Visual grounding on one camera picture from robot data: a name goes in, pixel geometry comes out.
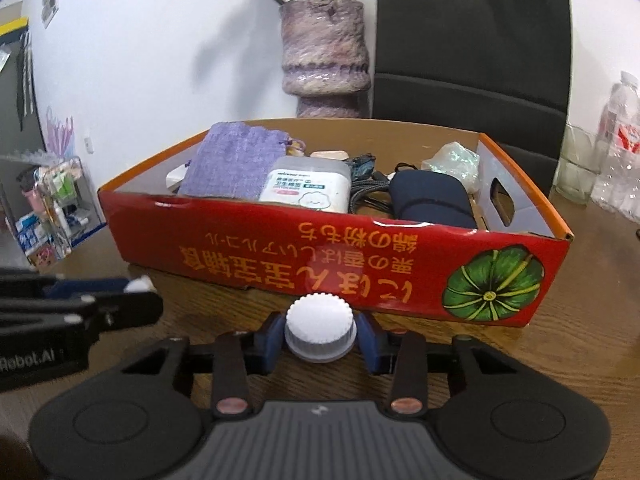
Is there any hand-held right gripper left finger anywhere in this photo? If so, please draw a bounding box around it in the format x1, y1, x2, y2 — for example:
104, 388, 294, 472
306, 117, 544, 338
120, 311, 281, 419

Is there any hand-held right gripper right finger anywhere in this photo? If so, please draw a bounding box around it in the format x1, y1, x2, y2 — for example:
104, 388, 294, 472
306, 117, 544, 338
355, 311, 519, 419

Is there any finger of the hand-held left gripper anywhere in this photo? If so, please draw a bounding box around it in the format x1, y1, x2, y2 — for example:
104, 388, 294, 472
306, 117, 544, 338
0, 290, 165, 344
0, 267, 130, 299

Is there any white bottle cap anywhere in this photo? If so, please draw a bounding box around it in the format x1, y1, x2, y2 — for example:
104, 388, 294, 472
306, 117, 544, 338
283, 295, 359, 364

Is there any red cardboard box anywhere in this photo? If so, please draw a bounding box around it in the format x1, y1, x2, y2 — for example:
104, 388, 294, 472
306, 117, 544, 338
96, 118, 575, 330

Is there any black cable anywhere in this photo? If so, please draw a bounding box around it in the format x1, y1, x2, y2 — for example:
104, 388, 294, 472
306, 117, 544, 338
348, 169, 396, 216

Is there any dark blue pouch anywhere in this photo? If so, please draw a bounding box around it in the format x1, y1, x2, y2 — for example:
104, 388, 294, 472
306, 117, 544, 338
387, 169, 479, 231

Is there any white wet wipes pack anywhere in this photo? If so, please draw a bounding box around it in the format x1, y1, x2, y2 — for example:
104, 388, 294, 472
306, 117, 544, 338
258, 155, 353, 215

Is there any purple cloth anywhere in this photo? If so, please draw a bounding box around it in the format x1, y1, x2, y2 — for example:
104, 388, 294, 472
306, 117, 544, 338
177, 122, 291, 200

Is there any wooden desktop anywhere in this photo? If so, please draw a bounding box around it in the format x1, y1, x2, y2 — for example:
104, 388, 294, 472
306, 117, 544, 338
0, 117, 640, 480

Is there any clear organizer with small goods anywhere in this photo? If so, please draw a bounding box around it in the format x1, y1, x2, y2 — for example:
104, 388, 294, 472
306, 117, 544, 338
0, 154, 109, 269

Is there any blue patterned wrapper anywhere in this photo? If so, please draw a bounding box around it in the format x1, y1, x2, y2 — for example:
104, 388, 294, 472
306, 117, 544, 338
344, 153, 379, 181

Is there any pale green crumpled plastic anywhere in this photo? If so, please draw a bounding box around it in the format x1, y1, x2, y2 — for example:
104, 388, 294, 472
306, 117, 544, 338
421, 142, 481, 194

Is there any dark cabinet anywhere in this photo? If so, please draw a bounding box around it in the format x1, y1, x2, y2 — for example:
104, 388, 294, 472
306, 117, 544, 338
0, 17, 49, 156

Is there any clear glass jar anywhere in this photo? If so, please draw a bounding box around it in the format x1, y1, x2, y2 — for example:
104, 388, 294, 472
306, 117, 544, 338
554, 122, 601, 206

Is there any purple mottled vase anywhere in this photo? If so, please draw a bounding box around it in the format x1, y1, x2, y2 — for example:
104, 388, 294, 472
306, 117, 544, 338
278, 0, 372, 119

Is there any shrink-wrapped water bottle pack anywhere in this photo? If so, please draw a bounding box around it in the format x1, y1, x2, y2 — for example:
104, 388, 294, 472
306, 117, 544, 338
589, 69, 640, 221

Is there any black paper bag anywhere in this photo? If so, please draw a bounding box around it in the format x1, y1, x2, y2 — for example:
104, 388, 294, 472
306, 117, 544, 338
372, 0, 574, 196

